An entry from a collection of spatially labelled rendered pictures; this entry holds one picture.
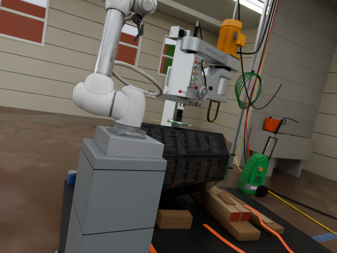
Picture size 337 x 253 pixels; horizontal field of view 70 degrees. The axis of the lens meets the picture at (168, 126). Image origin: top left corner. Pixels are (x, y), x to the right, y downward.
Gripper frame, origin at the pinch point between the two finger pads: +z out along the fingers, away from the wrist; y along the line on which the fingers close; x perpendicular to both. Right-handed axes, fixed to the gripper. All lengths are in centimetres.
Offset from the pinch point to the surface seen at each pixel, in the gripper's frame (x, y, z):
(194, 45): 2, 60, -35
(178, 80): 15, 69, -4
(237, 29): 12, 110, -98
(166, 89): 99, 112, -22
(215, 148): -7, 131, 38
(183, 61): 12, 62, -21
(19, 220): 35, 6, 162
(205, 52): 4, 76, -40
